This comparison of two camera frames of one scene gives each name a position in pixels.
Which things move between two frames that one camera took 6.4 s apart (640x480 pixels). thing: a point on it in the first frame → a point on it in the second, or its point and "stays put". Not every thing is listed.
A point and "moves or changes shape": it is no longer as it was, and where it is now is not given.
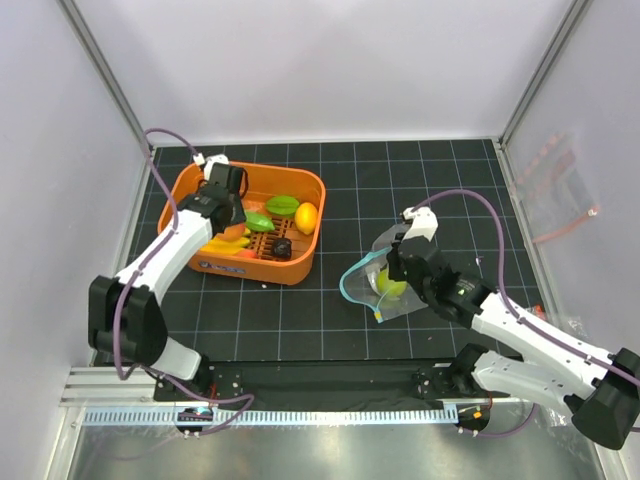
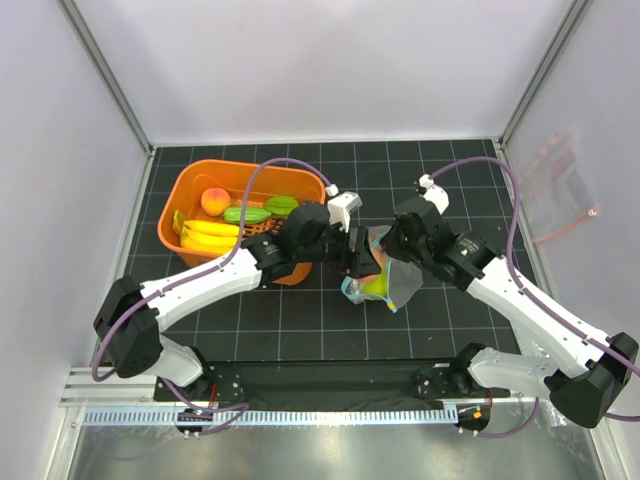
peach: (233, 232) → (374, 240)
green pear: (389, 287) → (377, 286)
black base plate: (326, 384) stays put
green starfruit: (282, 205) stays put
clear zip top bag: (369, 281) moves or changes shape
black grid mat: (481, 230) stays put
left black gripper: (240, 217) → (358, 261)
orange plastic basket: (264, 182) stays put
